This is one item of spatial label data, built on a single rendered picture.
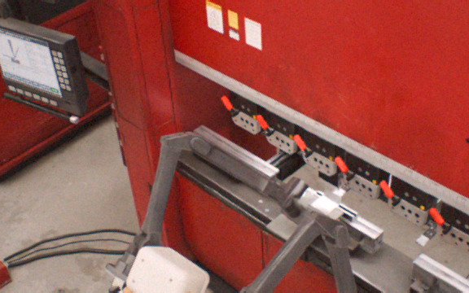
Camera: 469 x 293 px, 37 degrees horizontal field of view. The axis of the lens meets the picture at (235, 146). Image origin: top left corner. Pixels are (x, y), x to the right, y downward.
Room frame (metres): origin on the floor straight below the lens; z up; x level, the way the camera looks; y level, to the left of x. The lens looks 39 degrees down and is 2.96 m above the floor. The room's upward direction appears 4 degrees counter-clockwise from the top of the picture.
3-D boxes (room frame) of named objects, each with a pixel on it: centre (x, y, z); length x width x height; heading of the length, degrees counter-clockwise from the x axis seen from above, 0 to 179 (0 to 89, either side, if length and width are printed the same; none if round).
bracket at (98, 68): (2.82, 0.71, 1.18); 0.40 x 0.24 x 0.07; 42
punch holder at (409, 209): (1.76, -0.61, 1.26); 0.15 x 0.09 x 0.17; 42
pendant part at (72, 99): (2.58, 0.80, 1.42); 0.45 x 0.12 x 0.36; 56
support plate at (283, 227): (1.94, -0.25, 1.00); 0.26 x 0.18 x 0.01; 132
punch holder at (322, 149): (2.05, -0.34, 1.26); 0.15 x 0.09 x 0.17; 42
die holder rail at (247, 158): (2.44, 0.01, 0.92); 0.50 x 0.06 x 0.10; 42
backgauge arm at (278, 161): (2.62, -0.34, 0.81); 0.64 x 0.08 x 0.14; 132
